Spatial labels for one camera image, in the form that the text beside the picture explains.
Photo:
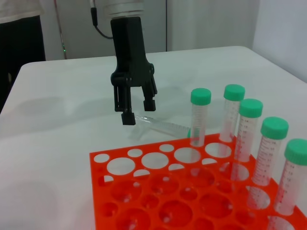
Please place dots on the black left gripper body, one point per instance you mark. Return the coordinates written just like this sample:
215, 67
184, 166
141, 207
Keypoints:
128, 48

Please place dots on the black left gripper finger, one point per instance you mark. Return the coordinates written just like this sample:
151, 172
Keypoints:
127, 117
150, 104

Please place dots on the green-capped clear test tube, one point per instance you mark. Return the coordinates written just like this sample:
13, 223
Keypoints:
274, 127
201, 96
297, 149
251, 107
165, 125
234, 92

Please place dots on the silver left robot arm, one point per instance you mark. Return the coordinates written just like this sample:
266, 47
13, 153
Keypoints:
124, 8

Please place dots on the orange plastic test tube rack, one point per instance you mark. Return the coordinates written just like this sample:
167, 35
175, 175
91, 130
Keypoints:
148, 189

